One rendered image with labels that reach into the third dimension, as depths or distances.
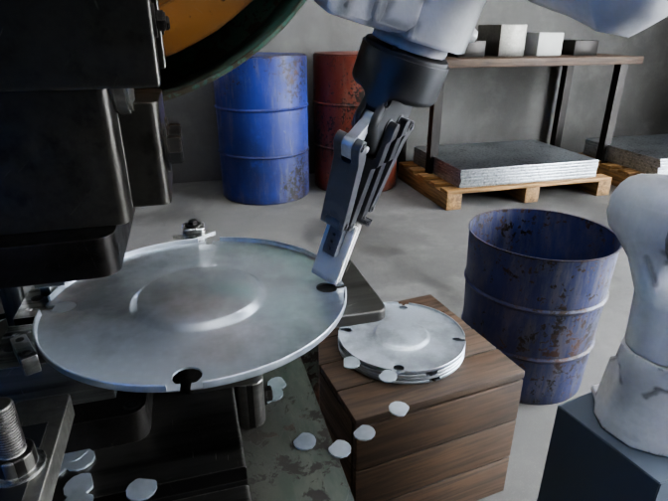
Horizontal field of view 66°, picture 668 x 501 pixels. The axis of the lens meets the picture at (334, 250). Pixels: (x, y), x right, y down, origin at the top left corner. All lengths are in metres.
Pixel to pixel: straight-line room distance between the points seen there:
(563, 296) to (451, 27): 1.15
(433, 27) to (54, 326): 0.40
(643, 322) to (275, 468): 0.56
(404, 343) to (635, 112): 4.48
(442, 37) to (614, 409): 0.67
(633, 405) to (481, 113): 3.72
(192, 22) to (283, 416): 0.53
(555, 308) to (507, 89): 3.21
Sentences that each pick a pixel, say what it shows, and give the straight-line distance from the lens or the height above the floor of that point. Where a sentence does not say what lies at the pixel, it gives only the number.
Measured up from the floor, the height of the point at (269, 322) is 0.78.
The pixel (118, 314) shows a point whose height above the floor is 0.78.
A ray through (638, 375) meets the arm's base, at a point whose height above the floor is 0.57.
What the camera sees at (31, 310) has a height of 0.78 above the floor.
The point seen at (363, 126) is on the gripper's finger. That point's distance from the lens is 0.42.
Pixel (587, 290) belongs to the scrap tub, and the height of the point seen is 0.38.
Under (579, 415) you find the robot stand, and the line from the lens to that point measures 0.96.
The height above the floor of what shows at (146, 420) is 0.72.
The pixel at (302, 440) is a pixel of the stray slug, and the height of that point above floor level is 0.65.
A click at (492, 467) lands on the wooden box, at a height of 0.09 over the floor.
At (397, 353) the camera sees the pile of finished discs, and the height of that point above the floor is 0.38.
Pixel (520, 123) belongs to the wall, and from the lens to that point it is 4.67.
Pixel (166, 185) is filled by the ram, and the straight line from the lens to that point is 0.43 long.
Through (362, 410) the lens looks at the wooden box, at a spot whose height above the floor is 0.35.
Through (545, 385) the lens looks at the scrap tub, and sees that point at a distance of 1.66.
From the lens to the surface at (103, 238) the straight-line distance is 0.40.
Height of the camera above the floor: 1.03
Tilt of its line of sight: 23 degrees down
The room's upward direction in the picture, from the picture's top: straight up
